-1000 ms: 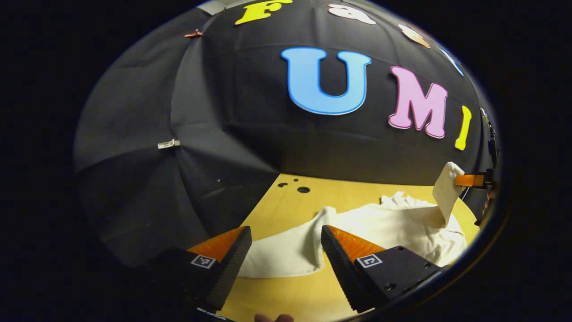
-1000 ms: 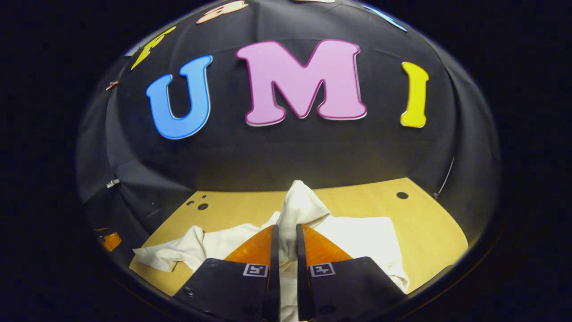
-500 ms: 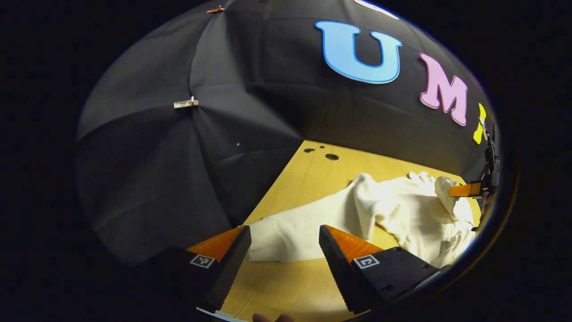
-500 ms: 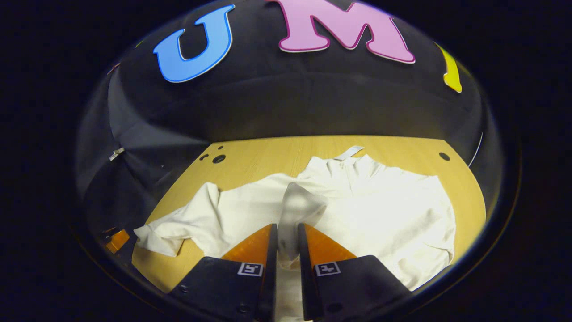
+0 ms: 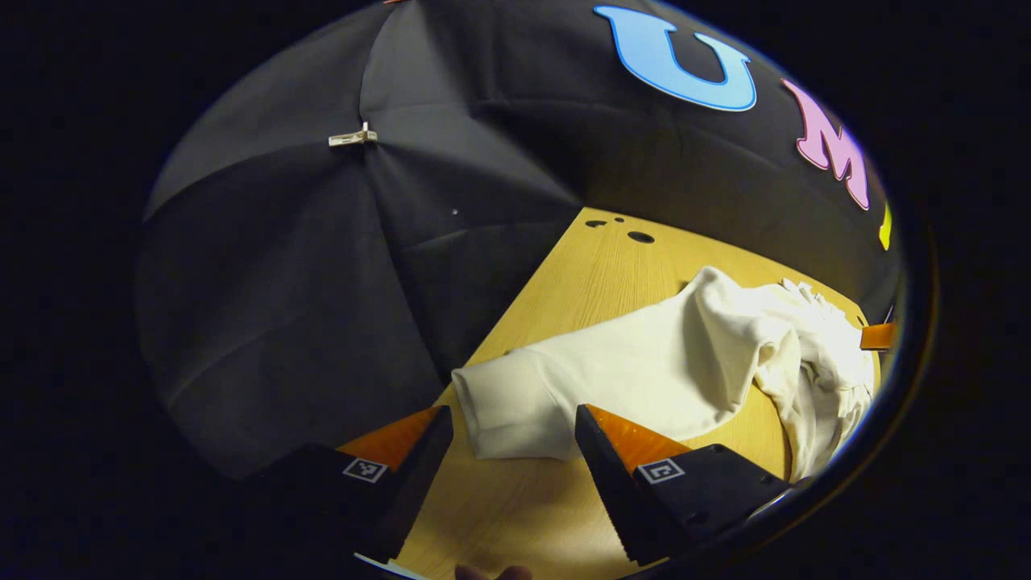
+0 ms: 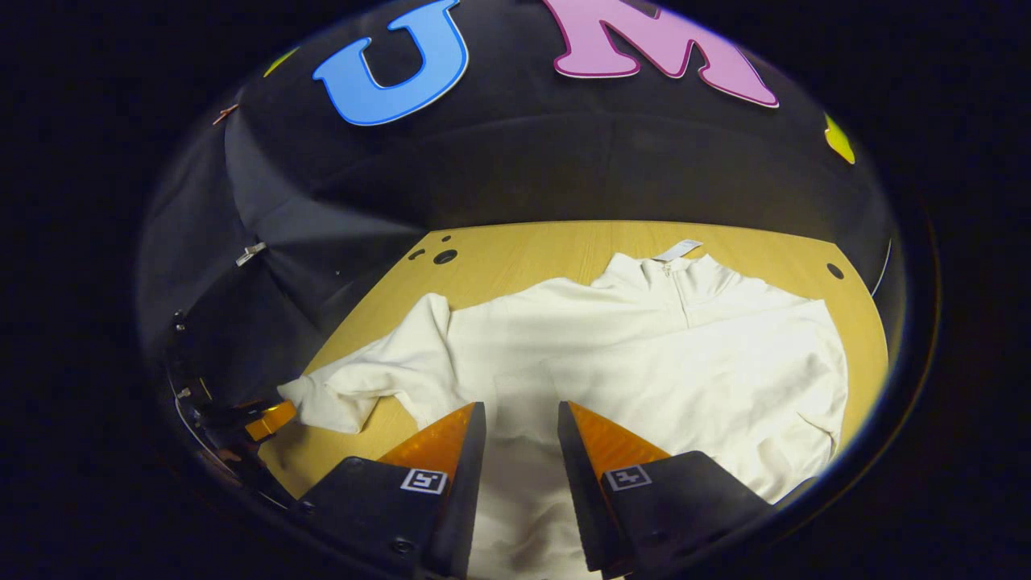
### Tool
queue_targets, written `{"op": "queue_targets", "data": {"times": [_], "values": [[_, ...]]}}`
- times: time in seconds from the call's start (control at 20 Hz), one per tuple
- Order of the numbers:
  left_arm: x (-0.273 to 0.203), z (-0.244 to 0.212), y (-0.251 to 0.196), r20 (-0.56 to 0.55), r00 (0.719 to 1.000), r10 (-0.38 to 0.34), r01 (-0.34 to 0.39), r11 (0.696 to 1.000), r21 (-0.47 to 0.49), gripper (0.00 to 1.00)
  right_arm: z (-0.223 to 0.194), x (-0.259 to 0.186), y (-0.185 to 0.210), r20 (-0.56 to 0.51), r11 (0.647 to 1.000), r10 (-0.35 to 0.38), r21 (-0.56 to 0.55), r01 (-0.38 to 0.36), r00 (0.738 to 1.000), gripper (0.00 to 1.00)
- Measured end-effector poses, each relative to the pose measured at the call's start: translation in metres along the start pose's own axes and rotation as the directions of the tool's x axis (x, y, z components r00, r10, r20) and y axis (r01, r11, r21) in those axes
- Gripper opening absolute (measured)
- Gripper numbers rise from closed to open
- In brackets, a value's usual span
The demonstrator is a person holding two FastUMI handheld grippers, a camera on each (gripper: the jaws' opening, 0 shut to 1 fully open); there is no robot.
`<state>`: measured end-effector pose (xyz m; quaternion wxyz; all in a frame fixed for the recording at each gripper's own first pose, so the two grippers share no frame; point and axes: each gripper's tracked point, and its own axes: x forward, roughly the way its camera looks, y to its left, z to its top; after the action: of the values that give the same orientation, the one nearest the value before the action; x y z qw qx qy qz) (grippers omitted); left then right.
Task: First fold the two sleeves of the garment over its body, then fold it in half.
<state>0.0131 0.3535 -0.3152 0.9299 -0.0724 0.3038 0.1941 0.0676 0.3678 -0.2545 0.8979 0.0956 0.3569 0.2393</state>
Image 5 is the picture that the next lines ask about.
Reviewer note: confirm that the cream white sweatshirt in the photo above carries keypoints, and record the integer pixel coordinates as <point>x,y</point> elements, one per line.
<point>644,362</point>

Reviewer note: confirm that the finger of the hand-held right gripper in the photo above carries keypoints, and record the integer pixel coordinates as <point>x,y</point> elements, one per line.
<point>878,337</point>

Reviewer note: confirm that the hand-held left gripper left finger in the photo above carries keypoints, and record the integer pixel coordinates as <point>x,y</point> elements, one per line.
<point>419,475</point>

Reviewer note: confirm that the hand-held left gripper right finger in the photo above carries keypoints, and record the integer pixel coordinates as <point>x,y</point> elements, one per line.
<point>604,483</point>

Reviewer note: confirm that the white cloth clip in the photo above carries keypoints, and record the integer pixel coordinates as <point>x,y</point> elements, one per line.
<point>353,138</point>

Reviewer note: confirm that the black backdrop cloth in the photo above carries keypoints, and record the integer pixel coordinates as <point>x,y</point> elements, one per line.
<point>282,282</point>

